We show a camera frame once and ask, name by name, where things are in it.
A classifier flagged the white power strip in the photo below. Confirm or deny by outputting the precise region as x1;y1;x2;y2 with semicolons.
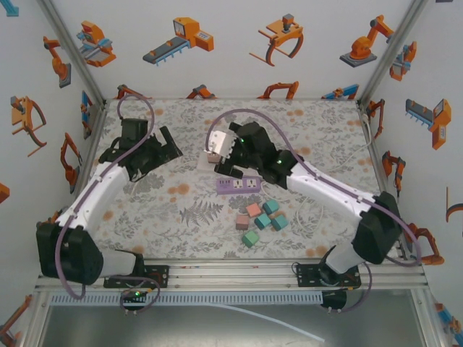
197;155;218;172

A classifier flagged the green cube plug adapter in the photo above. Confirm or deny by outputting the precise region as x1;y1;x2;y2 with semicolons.
241;230;260;249

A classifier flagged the purple power strip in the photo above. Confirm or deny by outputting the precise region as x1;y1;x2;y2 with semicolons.
216;176;264;197

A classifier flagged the floral table mat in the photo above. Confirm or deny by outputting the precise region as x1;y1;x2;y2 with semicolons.
77;98;394;260

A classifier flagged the small board with green light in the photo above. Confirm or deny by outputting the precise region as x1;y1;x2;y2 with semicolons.
121;288;150;304

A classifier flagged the white plastic tube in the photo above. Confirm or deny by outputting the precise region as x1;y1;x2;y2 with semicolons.
211;302;326;343

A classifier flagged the white power cable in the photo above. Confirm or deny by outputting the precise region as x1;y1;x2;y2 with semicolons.
262;179;326;239
327;108;374;173

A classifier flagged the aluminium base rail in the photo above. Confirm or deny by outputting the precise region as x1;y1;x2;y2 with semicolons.
35;258;430;291

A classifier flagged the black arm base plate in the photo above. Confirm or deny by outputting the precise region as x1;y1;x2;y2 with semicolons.
295;262;362;290
103;265;171;289

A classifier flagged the aluminium frame post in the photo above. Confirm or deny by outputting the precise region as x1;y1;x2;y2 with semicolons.
356;0;430;108
37;0;108;108

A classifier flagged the white slotted cable duct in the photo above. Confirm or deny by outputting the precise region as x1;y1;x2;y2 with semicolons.
49;291;323;307

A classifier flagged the black cable clamp block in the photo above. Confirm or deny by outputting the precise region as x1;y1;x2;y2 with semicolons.
320;290;348;312

